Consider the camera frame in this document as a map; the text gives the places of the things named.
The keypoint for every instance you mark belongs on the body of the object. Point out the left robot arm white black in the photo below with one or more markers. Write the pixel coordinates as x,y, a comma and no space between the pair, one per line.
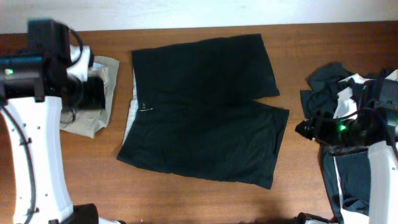
45,86

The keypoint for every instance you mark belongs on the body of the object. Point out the black shorts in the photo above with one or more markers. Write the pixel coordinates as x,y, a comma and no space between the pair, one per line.
199,112

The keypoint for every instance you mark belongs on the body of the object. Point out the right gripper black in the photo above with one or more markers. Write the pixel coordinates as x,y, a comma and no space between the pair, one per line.
318,126

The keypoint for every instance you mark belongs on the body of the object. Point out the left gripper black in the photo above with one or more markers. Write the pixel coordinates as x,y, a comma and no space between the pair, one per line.
96,91

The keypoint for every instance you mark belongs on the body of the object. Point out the folded beige khaki shorts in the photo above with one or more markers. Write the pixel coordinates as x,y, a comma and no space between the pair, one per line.
87,122

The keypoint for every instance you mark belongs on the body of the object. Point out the black t-shirt with white logo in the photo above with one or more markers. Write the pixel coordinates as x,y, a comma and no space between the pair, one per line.
327,81

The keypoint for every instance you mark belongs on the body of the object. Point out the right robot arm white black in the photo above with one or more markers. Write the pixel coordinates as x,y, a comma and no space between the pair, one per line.
355,124

